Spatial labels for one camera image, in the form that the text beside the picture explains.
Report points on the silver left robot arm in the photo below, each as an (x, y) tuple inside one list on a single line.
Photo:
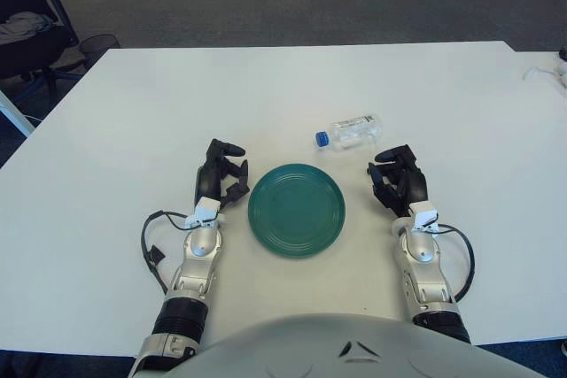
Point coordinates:
[(201, 249)]

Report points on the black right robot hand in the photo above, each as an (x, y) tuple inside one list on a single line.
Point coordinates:
[(414, 183)]

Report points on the black mesh wastebasket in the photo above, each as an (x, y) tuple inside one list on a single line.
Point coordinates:
[(95, 46)]

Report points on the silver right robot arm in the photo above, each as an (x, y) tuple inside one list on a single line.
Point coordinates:
[(421, 254)]

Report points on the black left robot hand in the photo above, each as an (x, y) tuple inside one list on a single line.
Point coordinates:
[(208, 179)]

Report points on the green round plate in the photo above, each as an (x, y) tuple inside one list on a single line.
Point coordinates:
[(297, 212)]

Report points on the grey robot torso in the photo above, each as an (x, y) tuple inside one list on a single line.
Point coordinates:
[(310, 347)]

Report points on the grey cloth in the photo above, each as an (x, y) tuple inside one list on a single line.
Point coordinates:
[(17, 26)]

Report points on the white table leg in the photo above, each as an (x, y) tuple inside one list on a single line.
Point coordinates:
[(15, 114)]

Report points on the black office chair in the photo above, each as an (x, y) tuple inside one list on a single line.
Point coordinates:
[(26, 52)]

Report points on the clear bottle blue cap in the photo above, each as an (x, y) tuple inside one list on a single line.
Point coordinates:
[(354, 132)]

